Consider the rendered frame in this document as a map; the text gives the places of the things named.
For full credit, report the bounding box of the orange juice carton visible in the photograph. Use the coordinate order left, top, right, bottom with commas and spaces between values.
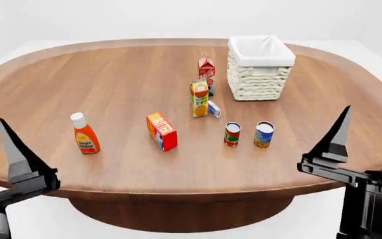
189, 78, 210, 119

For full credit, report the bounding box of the blue labelled food can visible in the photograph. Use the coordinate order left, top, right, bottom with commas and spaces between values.
253, 121, 275, 149

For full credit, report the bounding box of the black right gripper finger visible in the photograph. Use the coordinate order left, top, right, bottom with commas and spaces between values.
321, 106, 352, 163
310, 106, 351, 155

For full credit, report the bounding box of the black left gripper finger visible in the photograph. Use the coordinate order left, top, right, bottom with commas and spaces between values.
0, 118, 58, 175
0, 118, 33, 185

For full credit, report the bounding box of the orange ketchup bottle white cap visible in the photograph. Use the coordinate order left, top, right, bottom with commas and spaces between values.
70, 112, 101, 155

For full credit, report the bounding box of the white woven basket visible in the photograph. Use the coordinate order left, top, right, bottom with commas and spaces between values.
226, 35, 297, 102

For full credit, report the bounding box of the red butter box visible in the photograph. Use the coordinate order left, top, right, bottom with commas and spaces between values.
145, 112, 179, 152

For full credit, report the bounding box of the white cloth basket liner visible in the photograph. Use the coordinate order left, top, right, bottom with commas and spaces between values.
227, 35, 297, 68

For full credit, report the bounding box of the white blue cream cheese box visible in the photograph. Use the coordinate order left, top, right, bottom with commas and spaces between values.
207, 100, 222, 120

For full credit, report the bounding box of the red milk carton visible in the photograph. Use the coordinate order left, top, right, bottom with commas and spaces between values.
197, 54, 217, 98

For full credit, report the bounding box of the red tomato sauce can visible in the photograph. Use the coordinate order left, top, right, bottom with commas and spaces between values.
223, 121, 242, 148

